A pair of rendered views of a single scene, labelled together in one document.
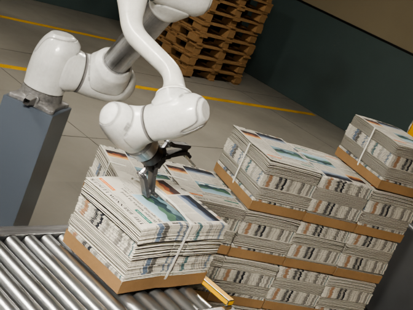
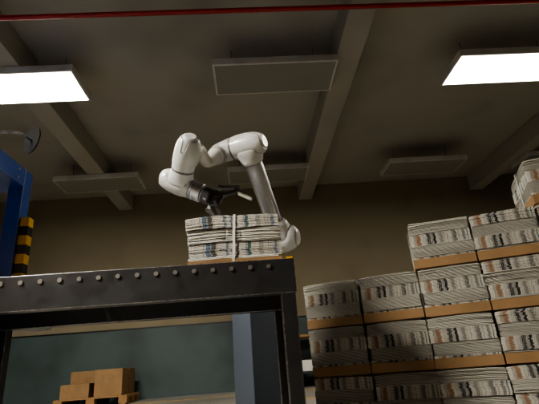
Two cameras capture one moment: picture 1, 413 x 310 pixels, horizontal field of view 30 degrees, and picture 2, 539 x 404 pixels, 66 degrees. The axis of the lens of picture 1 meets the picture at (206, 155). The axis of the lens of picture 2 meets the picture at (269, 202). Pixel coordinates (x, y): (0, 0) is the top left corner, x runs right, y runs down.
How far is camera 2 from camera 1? 2.27 m
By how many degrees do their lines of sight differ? 60
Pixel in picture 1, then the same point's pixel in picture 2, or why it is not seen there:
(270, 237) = (459, 287)
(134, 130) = (169, 173)
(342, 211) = (515, 236)
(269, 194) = (426, 250)
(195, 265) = (264, 250)
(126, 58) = (265, 208)
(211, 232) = (261, 220)
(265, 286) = (491, 337)
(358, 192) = (518, 215)
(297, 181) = (445, 231)
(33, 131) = not seen: hidden behind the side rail
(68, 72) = not seen: hidden behind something
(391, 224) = not seen: outside the picture
